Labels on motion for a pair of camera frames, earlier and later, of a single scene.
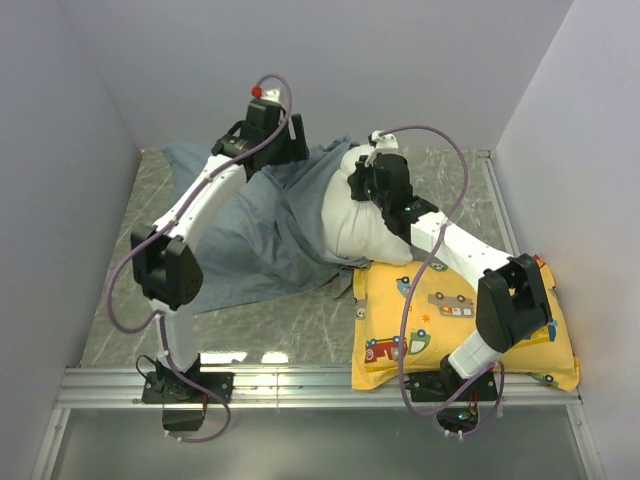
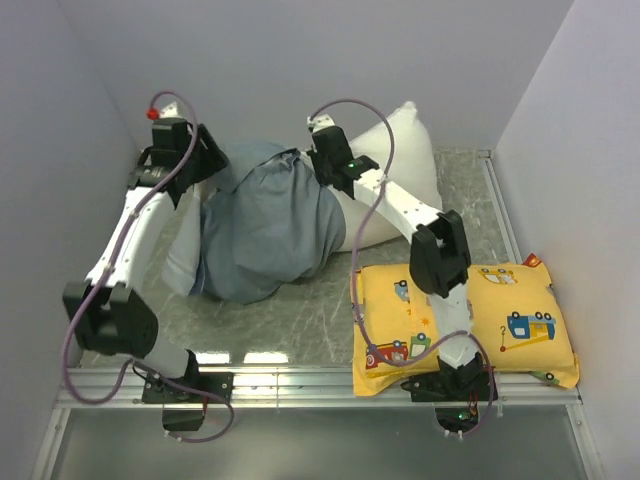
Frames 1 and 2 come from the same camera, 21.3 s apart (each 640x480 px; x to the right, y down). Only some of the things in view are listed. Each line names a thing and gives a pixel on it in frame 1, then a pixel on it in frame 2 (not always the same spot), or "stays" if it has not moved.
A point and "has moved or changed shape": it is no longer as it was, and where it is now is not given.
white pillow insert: x=356 y=227 has moved or changed shape
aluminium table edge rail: x=499 y=201 stays
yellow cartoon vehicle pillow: x=441 y=314 stays
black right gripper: x=355 y=180 to x=315 y=160
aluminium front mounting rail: x=280 y=387 stays
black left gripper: x=297 y=150 to x=214 y=157
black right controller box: x=457 y=419 stays
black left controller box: x=182 y=419 stays
